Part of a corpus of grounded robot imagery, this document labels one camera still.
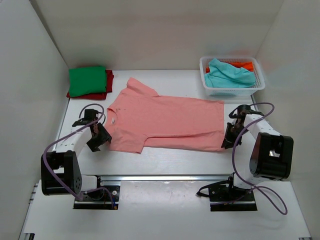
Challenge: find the green folded t-shirt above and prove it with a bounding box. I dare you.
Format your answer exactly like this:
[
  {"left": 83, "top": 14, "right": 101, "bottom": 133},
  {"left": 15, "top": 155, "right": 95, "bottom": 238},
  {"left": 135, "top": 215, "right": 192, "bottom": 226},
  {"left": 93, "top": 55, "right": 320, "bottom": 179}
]
[{"left": 68, "top": 66, "right": 107, "bottom": 98}]

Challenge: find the pink t-shirt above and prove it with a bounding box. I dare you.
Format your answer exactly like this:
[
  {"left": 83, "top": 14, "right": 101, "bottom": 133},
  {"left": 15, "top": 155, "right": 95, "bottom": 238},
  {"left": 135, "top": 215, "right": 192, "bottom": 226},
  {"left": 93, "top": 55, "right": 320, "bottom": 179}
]
[{"left": 105, "top": 77, "right": 225, "bottom": 154}]

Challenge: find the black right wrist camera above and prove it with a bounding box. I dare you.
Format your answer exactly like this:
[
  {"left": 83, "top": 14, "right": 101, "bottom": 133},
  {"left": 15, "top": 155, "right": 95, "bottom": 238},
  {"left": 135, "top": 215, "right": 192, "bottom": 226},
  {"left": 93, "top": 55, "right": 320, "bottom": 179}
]
[{"left": 228, "top": 104, "right": 264, "bottom": 120}]

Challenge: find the orange t-shirt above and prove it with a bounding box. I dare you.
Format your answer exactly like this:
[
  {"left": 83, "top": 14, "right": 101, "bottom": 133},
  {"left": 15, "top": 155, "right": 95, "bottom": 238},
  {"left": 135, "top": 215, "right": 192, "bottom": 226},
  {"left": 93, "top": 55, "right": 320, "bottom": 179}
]
[{"left": 205, "top": 59, "right": 254, "bottom": 74}]

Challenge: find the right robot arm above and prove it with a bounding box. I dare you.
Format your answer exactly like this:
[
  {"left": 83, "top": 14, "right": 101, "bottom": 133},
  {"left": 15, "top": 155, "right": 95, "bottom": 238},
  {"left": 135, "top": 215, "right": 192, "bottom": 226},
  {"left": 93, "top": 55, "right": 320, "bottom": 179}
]
[{"left": 221, "top": 113, "right": 294, "bottom": 200}]

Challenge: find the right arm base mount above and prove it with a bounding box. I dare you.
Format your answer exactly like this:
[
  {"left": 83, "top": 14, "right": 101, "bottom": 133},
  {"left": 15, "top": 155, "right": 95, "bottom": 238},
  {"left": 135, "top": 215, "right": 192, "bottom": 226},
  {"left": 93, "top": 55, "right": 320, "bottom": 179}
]
[{"left": 196, "top": 176, "right": 258, "bottom": 212}]

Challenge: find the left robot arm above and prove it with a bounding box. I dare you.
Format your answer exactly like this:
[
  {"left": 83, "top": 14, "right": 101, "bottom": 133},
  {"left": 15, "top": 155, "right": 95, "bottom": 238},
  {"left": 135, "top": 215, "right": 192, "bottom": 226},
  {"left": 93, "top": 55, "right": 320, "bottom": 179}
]
[{"left": 41, "top": 122, "right": 112, "bottom": 199}]

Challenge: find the teal t-shirt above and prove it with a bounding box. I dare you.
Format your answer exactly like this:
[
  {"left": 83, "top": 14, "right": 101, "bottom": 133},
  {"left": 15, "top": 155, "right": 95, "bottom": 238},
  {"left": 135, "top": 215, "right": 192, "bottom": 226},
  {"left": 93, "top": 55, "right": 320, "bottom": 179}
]
[{"left": 204, "top": 71, "right": 256, "bottom": 88}]

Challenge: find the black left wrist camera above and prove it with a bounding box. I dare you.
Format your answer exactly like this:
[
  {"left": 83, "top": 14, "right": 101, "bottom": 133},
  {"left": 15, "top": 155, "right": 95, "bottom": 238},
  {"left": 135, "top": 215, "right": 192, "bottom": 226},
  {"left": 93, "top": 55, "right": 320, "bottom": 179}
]
[{"left": 72, "top": 109, "right": 99, "bottom": 128}]

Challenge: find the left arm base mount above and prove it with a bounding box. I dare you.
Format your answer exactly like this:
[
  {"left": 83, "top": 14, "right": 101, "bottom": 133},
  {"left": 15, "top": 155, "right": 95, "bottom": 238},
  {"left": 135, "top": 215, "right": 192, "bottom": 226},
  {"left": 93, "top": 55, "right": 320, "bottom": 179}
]
[{"left": 73, "top": 175, "right": 121, "bottom": 211}]

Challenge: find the white plastic basket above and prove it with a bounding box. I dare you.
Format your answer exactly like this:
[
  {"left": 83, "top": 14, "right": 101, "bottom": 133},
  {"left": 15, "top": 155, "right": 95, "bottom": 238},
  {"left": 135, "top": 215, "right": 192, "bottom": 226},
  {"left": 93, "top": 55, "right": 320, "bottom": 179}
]
[{"left": 199, "top": 55, "right": 265, "bottom": 97}]

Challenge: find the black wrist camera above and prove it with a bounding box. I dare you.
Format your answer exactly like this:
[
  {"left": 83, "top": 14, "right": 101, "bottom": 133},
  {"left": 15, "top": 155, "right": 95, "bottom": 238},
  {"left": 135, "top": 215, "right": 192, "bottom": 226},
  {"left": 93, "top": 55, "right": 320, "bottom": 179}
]
[
  {"left": 228, "top": 104, "right": 264, "bottom": 120},
  {"left": 72, "top": 109, "right": 99, "bottom": 128}
]

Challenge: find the red folded t-shirt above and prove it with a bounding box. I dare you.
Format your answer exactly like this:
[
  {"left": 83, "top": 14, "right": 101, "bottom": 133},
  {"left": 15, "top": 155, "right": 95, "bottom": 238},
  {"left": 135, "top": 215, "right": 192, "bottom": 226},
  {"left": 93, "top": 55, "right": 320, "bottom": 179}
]
[{"left": 66, "top": 67, "right": 114, "bottom": 100}]

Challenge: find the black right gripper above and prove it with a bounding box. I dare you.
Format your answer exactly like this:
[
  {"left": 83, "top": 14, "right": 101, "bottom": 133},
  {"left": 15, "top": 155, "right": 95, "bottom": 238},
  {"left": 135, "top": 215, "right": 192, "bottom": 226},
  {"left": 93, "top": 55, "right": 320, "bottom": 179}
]
[{"left": 221, "top": 122, "right": 249, "bottom": 149}]

